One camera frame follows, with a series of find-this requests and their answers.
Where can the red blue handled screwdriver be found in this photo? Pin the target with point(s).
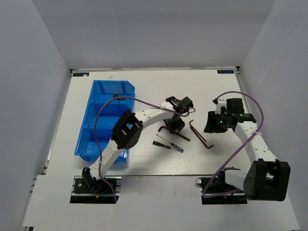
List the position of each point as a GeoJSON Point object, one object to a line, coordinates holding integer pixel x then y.
{"type": "Point", "coordinates": [176, 147]}

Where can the black green handled screwdriver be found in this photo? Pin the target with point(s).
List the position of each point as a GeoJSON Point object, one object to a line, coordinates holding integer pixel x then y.
{"type": "Point", "coordinates": [158, 144]}

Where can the blue plastic compartment bin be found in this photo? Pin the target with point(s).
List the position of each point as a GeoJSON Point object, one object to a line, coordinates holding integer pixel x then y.
{"type": "Point", "coordinates": [101, 92]}

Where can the table logo sticker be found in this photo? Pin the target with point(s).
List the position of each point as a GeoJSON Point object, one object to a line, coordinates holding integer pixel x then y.
{"type": "Point", "coordinates": [225, 71]}
{"type": "Point", "coordinates": [80, 74]}

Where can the right table logo sticker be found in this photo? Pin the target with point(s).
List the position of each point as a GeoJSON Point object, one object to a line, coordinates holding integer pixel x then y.
{"type": "Point", "coordinates": [225, 71]}

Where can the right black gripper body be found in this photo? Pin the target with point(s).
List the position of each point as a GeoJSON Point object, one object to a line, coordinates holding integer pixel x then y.
{"type": "Point", "coordinates": [225, 118]}

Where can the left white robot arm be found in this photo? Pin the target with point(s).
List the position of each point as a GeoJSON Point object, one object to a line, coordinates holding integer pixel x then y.
{"type": "Point", "coordinates": [128, 128]}

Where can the brown hex key upper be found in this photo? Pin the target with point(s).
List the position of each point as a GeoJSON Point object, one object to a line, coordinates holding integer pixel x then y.
{"type": "Point", "coordinates": [200, 137]}

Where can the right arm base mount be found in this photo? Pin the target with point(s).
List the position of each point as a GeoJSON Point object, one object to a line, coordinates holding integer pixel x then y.
{"type": "Point", "coordinates": [216, 188]}

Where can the brown hex key lower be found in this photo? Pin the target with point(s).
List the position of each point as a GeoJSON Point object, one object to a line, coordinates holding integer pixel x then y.
{"type": "Point", "coordinates": [205, 144]}

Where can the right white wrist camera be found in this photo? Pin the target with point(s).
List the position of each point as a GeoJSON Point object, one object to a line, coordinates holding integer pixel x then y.
{"type": "Point", "coordinates": [220, 106]}

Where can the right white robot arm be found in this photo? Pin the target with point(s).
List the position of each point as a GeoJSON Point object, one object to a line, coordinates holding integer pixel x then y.
{"type": "Point", "coordinates": [267, 178]}

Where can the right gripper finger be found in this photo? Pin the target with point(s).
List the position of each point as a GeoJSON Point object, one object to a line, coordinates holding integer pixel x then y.
{"type": "Point", "coordinates": [220, 129]}
{"type": "Point", "coordinates": [210, 124]}

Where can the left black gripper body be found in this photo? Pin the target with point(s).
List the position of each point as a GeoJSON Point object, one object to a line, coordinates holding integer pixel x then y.
{"type": "Point", "coordinates": [174, 123]}

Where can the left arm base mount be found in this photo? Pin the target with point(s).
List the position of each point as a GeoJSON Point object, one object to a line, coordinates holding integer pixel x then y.
{"type": "Point", "coordinates": [88, 185]}

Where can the left table logo sticker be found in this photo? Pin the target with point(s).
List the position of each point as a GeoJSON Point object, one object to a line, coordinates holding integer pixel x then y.
{"type": "Point", "coordinates": [80, 74]}

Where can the long brown hex key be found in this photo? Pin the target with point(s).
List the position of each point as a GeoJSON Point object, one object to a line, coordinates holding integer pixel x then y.
{"type": "Point", "coordinates": [179, 134]}

